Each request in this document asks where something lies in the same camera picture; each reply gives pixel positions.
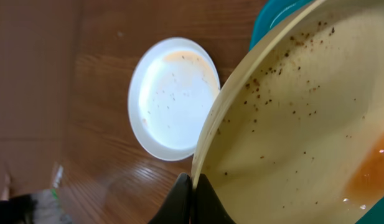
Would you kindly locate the teal plastic tray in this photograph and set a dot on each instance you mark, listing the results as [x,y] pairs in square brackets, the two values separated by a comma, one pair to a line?
[272,13]

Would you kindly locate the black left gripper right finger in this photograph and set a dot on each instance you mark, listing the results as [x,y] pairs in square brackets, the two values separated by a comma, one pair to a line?
[206,206]

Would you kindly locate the white plate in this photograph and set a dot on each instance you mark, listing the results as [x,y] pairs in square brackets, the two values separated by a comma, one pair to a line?
[171,92]

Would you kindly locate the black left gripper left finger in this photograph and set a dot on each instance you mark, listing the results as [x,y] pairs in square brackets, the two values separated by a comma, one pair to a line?
[176,206]

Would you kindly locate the yellow plate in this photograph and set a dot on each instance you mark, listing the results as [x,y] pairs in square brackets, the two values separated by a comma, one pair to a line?
[296,135]

